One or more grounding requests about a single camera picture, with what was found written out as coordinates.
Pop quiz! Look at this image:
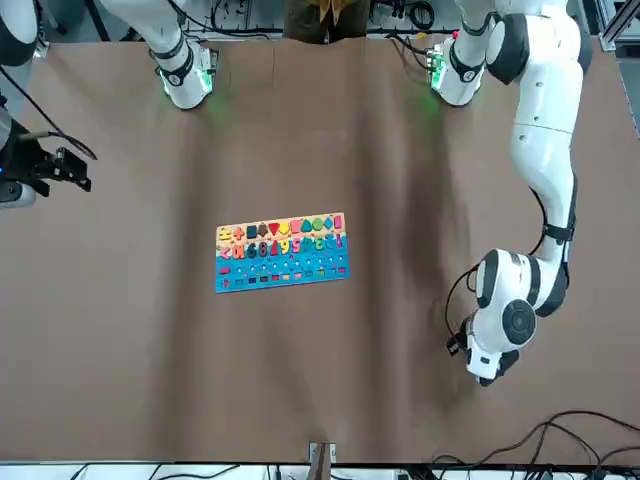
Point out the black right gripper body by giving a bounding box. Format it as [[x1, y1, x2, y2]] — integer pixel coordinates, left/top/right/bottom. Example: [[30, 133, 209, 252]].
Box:
[[0, 123, 59, 197]]

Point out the colourful wooden toy board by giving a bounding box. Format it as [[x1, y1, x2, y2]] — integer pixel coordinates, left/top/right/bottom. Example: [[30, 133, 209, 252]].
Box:
[[215, 211, 352, 295]]

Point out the person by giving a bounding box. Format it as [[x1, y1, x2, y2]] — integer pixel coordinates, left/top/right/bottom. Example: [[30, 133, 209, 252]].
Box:
[[282, 0, 370, 45]]

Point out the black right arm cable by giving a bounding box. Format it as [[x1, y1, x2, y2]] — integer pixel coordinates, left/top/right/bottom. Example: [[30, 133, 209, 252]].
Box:
[[0, 64, 99, 161]]

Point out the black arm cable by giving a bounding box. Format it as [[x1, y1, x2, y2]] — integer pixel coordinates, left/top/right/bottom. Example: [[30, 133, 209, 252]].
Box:
[[0, 64, 99, 161], [444, 174, 579, 351]]

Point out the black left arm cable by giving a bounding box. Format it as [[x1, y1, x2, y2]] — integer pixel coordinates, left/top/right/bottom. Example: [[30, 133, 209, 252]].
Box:
[[444, 174, 579, 351]]

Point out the aluminium frame post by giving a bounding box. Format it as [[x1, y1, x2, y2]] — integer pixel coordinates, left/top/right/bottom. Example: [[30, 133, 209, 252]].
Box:
[[308, 441, 338, 480]]

